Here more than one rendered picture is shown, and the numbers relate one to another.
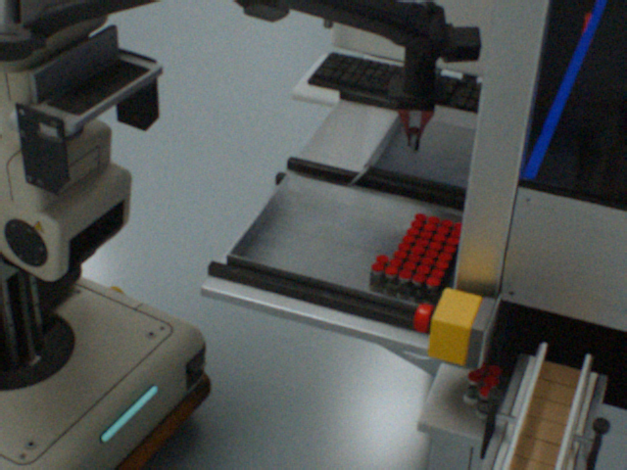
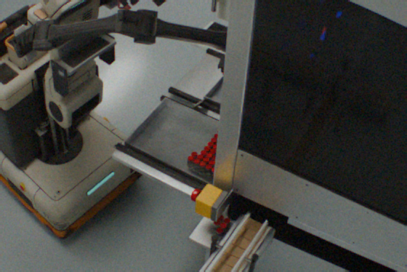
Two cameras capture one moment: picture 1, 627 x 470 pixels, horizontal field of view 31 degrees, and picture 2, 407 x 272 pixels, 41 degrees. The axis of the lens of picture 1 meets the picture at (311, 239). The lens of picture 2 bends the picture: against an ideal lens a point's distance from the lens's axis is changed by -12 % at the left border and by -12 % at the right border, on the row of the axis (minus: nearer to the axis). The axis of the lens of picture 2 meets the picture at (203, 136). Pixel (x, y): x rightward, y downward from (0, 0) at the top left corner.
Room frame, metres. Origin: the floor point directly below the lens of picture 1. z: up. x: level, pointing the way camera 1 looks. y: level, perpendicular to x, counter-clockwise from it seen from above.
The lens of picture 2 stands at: (0.08, -0.32, 2.45)
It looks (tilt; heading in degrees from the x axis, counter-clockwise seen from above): 47 degrees down; 8
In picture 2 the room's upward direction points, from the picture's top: 4 degrees clockwise
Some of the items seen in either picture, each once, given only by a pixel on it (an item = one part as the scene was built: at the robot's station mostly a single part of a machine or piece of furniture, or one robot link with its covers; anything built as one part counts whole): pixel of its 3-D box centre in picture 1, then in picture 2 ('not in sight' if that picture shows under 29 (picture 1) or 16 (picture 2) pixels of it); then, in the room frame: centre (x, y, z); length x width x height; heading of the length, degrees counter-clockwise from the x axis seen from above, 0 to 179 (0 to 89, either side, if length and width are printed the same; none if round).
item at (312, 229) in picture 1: (354, 244); (186, 141); (1.49, -0.07, 0.90); 0.34 x 0.26 x 0.04; 70
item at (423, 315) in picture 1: (428, 319); (198, 196); (1.19, -0.17, 0.99); 0.04 x 0.04 x 0.04; 71
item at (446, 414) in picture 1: (476, 408); (217, 234); (1.15, -0.24, 0.87); 0.14 x 0.13 x 0.02; 71
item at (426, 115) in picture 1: (413, 114); not in sight; (1.79, -0.18, 0.98); 0.07 x 0.07 x 0.09; 85
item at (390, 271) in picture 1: (405, 254); (208, 150); (1.46, -0.15, 0.90); 0.18 x 0.02 x 0.05; 160
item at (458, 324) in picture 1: (459, 327); (211, 202); (1.18, -0.21, 1.00); 0.08 x 0.07 x 0.07; 71
